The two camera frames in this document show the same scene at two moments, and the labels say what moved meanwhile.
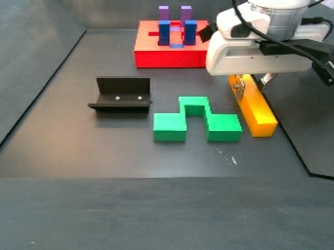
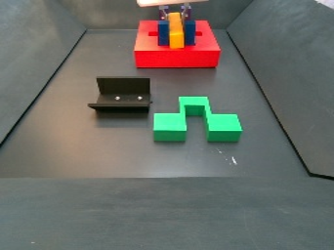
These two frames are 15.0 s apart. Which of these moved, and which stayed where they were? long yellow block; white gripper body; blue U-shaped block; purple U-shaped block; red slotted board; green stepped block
Moved: white gripper body; long yellow block
Stayed: red slotted board; green stepped block; blue U-shaped block; purple U-shaped block
